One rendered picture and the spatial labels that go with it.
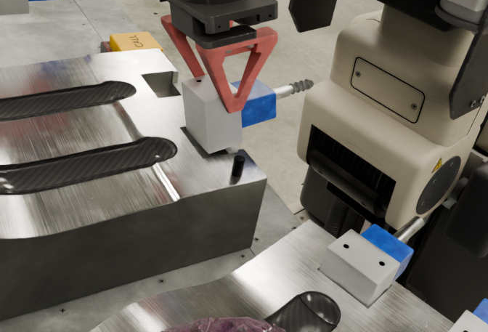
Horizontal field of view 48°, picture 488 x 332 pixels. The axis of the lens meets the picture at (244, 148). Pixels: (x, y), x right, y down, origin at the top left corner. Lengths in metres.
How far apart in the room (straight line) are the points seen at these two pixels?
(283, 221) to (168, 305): 0.24
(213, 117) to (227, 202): 0.08
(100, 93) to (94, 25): 0.36
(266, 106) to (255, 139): 1.63
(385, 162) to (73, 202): 0.47
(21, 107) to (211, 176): 0.21
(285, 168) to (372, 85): 1.24
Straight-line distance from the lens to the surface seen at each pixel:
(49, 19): 0.96
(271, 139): 2.17
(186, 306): 0.39
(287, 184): 1.96
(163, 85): 0.65
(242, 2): 0.45
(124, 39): 0.83
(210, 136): 0.50
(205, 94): 0.49
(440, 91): 0.77
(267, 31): 0.47
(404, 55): 0.81
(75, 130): 0.54
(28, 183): 0.49
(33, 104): 0.59
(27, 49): 0.87
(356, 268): 0.45
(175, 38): 0.51
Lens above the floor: 1.19
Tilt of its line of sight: 35 degrees down
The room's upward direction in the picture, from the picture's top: 11 degrees clockwise
